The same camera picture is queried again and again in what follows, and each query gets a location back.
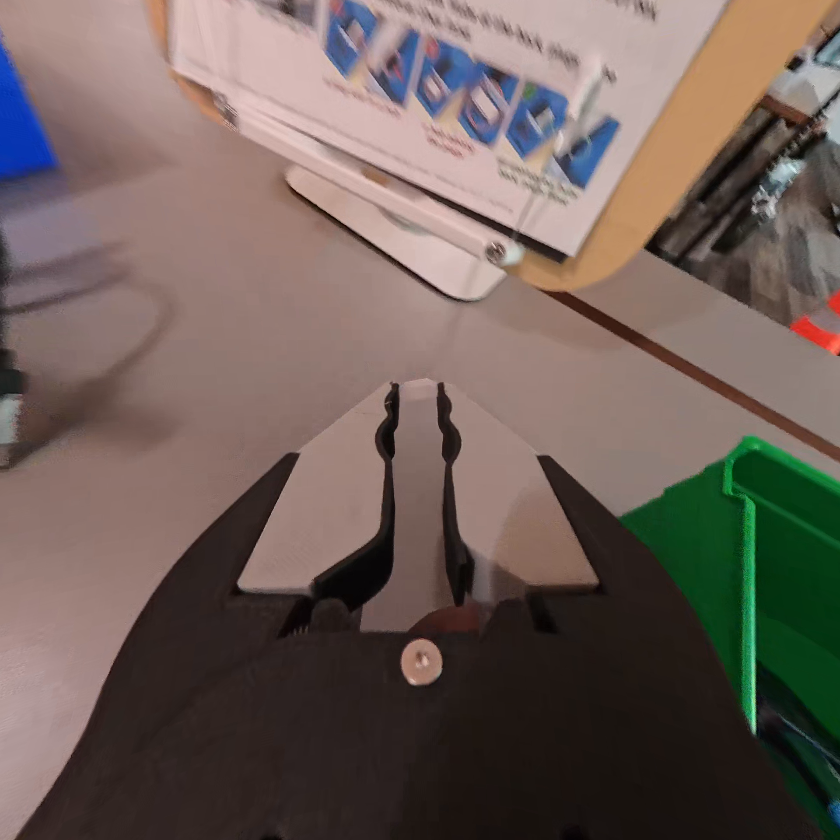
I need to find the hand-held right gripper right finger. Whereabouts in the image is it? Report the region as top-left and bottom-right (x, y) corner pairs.
(436, 382), (599, 608)

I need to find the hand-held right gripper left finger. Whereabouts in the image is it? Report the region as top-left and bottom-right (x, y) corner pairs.
(236, 382), (400, 611)

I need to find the blue plastic bin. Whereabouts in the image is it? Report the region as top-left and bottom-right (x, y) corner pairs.
(0, 33), (61, 182)

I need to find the green plastic bin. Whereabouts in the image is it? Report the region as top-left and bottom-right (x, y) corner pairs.
(620, 436), (840, 840)

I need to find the white tablet stand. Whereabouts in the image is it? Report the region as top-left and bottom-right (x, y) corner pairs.
(285, 164), (509, 301)

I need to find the orange cone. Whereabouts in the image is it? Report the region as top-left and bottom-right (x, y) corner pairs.
(789, 314), (840, 357)

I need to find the instruction sheet on stand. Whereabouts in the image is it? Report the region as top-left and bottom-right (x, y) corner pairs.
(147, 0), (840, 293)

